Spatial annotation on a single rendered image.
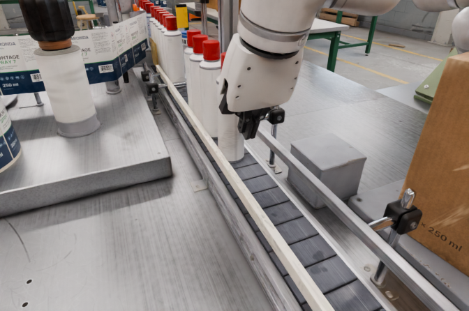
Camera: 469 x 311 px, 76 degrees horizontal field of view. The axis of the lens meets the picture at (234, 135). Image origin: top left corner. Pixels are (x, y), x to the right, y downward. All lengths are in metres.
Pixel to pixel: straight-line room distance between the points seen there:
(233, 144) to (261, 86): 0.20
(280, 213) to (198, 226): 0.14
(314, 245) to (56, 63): 0.57
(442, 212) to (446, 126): 0.12
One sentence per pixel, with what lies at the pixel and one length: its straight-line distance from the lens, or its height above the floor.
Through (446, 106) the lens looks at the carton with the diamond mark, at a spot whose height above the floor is 1.06.
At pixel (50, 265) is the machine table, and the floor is 0.83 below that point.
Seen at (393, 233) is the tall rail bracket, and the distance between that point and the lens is 0.43.
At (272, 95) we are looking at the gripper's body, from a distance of 0.42.
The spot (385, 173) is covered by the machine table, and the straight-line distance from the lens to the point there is 0.72.
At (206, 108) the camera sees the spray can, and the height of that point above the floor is 0.95.
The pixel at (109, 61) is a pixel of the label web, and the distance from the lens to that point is 0.94.
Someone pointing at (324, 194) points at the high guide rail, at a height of 0.96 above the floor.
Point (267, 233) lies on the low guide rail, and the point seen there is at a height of 0.91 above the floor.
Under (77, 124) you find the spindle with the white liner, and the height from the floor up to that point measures 0.91.
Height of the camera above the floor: 1.21
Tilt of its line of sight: 30 degrees down
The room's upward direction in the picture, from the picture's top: straight up
